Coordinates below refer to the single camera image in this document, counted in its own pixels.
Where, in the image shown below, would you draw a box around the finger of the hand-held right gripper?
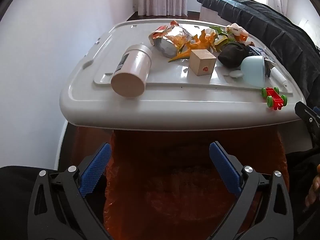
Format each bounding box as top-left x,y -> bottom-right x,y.
294,101 -> 320,146

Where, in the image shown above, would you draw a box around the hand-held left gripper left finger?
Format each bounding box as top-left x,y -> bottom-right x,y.
27,142 -> 112,240

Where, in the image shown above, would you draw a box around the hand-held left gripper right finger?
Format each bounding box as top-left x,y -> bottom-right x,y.
209,141 -> 294,240

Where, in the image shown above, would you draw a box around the white tube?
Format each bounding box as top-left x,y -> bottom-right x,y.
271,69 -> 288,85

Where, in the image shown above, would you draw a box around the dark blue snack packet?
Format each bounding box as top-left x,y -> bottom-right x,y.
246,45 -> 277,78

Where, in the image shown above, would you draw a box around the silver and orange chip bag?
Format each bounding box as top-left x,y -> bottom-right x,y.
148,21 -> 193,58

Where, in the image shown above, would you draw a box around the person's right hand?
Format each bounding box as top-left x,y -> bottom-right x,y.
305,164 -> 320,213

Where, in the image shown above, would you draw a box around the red toy car green wheels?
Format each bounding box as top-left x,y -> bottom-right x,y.
261,87 -> 288,111

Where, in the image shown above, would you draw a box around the light blue bowl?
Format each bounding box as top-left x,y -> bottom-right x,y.
240,56 -> 266,85

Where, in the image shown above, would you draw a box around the white plastic storage box lid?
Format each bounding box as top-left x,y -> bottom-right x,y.
59,19 -> 307,132

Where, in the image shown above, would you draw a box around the dark balled cloth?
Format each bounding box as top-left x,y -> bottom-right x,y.
218,42 -> 248,68

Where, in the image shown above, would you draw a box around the wooden cube block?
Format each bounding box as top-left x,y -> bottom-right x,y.
189,49 -> 217,77

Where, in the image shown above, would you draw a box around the beige cylindrical jar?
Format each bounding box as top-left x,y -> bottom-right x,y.
111,44 -> 153,98

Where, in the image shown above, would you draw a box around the yellow and green wrapper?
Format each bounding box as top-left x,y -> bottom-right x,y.
215,36 -> 235,52

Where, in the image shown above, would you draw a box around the orange toy dinosaur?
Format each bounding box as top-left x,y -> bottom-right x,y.
168,29 -> 218,63

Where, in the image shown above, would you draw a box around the white bed frame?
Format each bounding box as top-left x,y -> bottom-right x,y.
199,4 -> 225,22

